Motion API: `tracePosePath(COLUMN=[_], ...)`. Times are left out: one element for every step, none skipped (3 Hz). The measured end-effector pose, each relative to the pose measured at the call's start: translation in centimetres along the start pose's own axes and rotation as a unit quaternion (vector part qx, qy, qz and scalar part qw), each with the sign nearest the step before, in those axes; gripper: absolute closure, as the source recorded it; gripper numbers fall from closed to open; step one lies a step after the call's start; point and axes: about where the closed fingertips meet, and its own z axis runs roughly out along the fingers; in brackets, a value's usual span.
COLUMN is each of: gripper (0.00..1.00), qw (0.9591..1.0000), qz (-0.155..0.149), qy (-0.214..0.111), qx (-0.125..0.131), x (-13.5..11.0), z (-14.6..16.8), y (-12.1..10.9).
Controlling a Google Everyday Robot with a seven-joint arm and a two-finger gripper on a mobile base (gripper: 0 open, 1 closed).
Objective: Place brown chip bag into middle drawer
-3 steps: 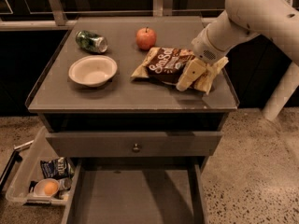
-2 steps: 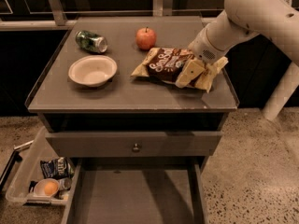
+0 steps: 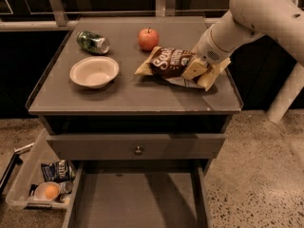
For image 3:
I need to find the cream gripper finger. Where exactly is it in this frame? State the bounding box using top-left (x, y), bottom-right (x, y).
top-left (181, 58), bottom-right (208, 80)

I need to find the brown chip bag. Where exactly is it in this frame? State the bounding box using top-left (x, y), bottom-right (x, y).
top-left (135, 47), bottom-right (231, 91)

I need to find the open middle drawer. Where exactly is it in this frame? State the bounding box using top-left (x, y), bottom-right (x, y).
top-left (62, 160), bottom-right (212, 228)

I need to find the metal railing frame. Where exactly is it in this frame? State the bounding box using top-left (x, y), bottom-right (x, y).
top-left (0, 0), bottom-right (229, 31)

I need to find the white diagonal post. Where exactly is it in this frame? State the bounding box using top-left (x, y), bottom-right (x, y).
top-left (266, 63), bottom-right (304, 124)

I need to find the red apple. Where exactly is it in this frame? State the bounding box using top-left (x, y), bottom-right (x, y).
top-left (138, 28), bottom-right (160, 51)

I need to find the blue chip bag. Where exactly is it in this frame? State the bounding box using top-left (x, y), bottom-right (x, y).
top-left (41, 160), bottom-right (75, 183)

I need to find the green soda can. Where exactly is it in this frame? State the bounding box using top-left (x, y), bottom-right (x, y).
top-left (77, 30), bottom-right (110, 55)

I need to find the clear plastic bin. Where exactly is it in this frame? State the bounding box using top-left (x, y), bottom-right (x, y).
top-left (6, 130), bottom-right (76, 209)

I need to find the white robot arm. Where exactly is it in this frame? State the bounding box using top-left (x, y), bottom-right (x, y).
top-left (181, 0), bottom-right (304, 80)

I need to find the grey drawer cabinet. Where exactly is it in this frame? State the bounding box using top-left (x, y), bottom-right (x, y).
top-left (26, 15), bottom-right (244, 228)

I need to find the closed top drawer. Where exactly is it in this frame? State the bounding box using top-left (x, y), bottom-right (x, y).
top-left (46, 134), bottom-right (225, 161)

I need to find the white paper bowl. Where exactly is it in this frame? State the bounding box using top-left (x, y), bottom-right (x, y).
top-left (69, 56), bottom-right (120, 88)

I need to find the orange in white cup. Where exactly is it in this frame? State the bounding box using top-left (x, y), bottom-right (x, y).
top-left (34, 181), bottom-right (60, 200)

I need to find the small can in bin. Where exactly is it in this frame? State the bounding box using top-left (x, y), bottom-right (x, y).
top-left (59, 180), bottom-right (73, 194)

